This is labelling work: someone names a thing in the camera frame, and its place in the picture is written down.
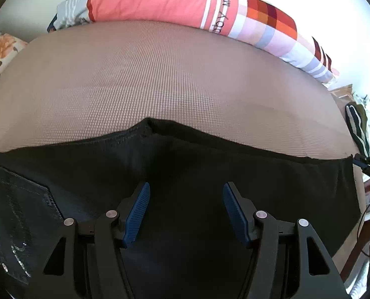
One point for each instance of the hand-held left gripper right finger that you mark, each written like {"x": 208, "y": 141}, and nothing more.
{"x": 235, "y": 211}

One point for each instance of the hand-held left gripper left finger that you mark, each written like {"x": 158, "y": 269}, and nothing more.
{"x": 137, "y": 211}

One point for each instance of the black pants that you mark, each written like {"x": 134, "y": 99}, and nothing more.
{"x": 185, "y": 162}

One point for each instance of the green white striped cloth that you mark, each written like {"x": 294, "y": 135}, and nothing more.
{"x": 356, "y": 124}

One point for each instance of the beige woven bed mat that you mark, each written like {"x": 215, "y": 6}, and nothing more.
{"x": 141, "y": 68}

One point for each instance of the floral print pillow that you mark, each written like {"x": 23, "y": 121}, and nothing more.
{"x": 1, "y": 49}

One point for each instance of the pink checked long pillow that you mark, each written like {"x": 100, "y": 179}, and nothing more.
{"x": 147, "y": 0}

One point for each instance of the wooden bed frame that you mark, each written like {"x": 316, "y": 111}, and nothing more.
{"x": 355, "y": 249}

